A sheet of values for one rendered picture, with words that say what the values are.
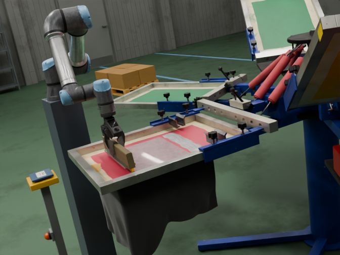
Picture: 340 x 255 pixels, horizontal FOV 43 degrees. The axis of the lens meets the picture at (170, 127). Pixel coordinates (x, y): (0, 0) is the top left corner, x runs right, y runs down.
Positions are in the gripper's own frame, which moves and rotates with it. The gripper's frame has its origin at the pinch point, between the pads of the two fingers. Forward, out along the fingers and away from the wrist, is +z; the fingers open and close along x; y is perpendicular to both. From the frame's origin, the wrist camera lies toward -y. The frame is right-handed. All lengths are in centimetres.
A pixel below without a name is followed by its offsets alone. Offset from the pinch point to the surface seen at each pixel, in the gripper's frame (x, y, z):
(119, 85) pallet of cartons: -184, 556, 60
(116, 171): 4.6, -8.3, 5.2
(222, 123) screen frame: -58, -2, 1
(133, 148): -12.3, 13.5, 4.3
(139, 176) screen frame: 0.6, -27.8, 3.5
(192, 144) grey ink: -35.1, -9.0, 4.1
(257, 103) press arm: -81, -2, -4
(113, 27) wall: -336, 980, -32
